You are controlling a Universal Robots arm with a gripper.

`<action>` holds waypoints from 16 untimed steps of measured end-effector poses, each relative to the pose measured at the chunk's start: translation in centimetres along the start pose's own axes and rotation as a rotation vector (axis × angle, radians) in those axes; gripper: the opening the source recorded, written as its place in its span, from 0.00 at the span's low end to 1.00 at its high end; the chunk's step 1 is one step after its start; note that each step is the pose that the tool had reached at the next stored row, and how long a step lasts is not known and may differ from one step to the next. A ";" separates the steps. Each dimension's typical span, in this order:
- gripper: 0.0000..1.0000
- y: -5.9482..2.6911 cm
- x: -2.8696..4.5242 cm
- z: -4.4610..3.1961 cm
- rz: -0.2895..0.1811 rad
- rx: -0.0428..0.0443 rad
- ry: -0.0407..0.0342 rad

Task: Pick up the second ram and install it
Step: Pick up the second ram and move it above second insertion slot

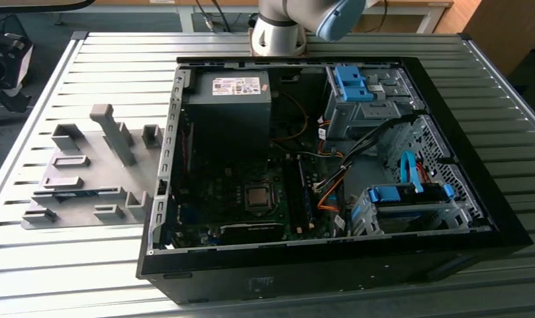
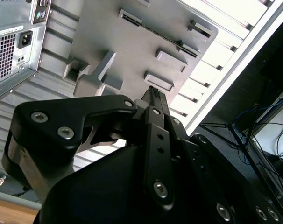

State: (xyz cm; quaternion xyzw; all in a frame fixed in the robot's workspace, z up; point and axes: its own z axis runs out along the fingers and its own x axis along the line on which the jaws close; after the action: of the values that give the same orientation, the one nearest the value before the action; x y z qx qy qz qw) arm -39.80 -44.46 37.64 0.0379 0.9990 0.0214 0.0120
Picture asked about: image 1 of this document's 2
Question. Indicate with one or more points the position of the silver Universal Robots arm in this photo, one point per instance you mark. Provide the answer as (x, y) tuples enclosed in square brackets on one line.
[(277, 36)]

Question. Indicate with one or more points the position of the black RAM slot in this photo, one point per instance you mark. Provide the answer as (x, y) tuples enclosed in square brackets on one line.
[(291, 198)]

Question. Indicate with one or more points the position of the grey plastic parts rack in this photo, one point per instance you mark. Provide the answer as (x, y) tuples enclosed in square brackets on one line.
[(91, 165)]

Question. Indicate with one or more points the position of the grey power supply unit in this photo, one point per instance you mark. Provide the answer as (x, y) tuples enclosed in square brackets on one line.
[(232, 119)]

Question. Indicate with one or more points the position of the green motherboard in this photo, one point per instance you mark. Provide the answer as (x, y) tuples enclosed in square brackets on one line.
[(214, 185)]

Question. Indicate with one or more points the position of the CPU socket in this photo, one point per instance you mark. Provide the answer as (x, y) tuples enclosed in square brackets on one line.
[(259, 183)]

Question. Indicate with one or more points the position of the silver CPU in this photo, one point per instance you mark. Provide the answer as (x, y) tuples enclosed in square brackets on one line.
[(258, 197)]

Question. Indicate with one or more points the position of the black graphics card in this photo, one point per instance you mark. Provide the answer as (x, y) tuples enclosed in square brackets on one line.
[(250, 232)]

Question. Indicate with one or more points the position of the blue plastic drive carrier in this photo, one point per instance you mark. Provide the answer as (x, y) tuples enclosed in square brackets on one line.
[(351, 89)]

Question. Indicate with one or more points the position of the grey metal drive cage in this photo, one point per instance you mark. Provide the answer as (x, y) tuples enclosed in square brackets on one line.
[(369, 116)]

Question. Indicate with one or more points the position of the black open PC case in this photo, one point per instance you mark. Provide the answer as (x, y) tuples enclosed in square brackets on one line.
[(294, 275)]

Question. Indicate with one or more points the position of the blue disk carrier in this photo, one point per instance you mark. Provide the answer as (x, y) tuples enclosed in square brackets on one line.
[(389, 193)]

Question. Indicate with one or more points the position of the grey metal disk bay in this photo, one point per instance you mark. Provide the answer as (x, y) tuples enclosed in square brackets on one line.
[(457, 215)]

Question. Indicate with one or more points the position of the wooden cabinet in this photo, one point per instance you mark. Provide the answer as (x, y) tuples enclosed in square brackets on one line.
[(506, 33)]

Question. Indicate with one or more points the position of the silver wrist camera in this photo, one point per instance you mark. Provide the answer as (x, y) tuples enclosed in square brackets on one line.
[(26, 66)]

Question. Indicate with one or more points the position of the white desk frame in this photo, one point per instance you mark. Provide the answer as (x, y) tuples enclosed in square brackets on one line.
[(429, 20)]

